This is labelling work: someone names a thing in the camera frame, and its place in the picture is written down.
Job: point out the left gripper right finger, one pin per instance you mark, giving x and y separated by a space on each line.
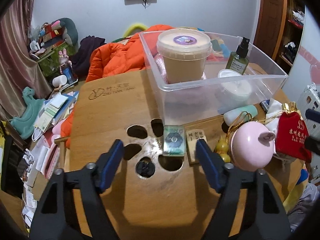
264 215

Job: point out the red drawstring pouch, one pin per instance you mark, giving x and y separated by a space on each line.
292 133

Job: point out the white cloth pouch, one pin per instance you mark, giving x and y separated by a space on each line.
273 114

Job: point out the blue staple box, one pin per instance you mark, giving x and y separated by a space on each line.
265 105

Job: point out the green spray bottle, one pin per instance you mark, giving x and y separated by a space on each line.
238 60

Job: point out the beige tub with lid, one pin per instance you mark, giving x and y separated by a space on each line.
184 53

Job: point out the pink round lidded container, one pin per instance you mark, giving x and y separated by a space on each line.
252 146

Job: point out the yellow gourd charm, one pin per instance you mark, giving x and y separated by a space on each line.
222 149

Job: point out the teal dinosaur rocking toy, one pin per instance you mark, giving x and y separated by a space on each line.
24 124

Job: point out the stack of papers and books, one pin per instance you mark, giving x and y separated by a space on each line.
54 110

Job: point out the mint green tube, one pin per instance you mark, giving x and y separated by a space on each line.
230 116

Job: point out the green card pack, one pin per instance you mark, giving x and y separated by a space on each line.
174 144

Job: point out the white mug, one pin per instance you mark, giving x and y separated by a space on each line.
60 80

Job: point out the white round jar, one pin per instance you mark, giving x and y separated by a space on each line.
235 92

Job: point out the pink bunny water bottle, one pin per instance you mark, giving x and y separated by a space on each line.
66 66

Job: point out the striped pink curtain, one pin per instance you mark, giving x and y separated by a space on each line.
18 70

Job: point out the green storage box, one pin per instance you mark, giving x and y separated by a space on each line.
49 61

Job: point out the dark purple garment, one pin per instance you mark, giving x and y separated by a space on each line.
81 60

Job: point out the clear plastic storage bin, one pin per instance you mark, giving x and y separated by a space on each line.
182 103

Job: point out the orange puffer jacket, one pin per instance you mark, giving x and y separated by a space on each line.
116 58

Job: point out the pile of plush toys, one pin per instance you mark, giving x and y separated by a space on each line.
51 35

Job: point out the yellow foam hoop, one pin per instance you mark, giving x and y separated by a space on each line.
136 27

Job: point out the wooden door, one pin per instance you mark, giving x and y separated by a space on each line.
270 28

